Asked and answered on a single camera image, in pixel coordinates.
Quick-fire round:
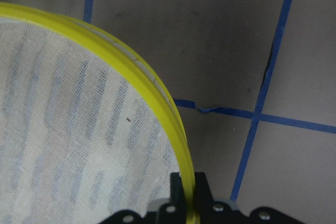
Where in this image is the white steamer liner cloth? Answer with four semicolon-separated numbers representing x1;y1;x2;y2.
0;19;186;224

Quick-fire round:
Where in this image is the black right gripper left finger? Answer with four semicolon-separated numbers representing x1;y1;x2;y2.
169;173;186;223

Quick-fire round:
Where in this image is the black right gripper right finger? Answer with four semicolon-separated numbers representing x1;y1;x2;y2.
194;172;213;224

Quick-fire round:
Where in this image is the yellow rimmed top steamer layer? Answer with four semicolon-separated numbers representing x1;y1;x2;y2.
0;2;201;224

